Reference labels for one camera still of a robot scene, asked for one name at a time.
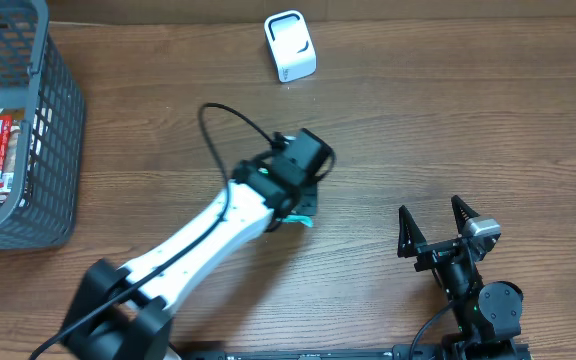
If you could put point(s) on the white barcode scanner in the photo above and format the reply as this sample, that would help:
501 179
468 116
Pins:
290 45

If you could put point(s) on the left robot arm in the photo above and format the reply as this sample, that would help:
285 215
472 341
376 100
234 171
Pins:
126 312

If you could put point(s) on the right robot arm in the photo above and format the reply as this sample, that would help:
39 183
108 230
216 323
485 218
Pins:
487 315

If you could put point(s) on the grey plastic mesh basket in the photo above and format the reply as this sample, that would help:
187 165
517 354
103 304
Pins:
40 209

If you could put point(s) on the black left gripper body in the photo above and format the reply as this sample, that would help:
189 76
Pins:
308 203

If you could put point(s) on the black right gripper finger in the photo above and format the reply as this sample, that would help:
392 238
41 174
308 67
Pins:
410 236
462 213

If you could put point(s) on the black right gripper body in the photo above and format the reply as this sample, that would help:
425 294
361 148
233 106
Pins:
434 255

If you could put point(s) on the teal snack packet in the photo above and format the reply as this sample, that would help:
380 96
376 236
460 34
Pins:
305 220

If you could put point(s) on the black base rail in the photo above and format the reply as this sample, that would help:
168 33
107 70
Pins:
308 355

